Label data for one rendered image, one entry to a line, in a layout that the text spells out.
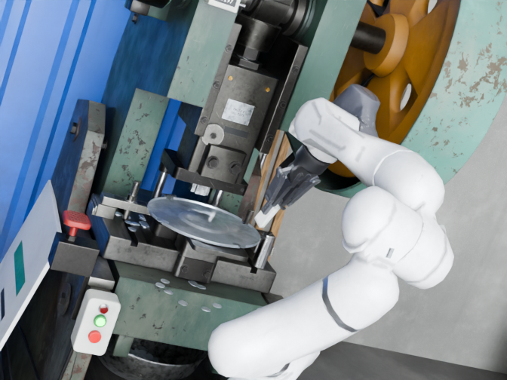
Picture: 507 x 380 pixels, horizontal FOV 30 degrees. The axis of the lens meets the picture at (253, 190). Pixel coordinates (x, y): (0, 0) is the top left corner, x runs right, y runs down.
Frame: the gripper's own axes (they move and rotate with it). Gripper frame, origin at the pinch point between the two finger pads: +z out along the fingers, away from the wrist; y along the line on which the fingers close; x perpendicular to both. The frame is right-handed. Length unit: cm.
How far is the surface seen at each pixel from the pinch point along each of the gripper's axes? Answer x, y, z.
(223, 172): 18.1, -0.3, 5.1
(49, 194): 61, -7, 61
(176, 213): 16.2, -6.9, 19.1
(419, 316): 46, 194, 94
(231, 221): 14.0, 8.9, 17.4
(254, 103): 26.9, 3.1, -10.7
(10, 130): 121, 12, 89
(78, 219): 11.8, -36.2, 19.8
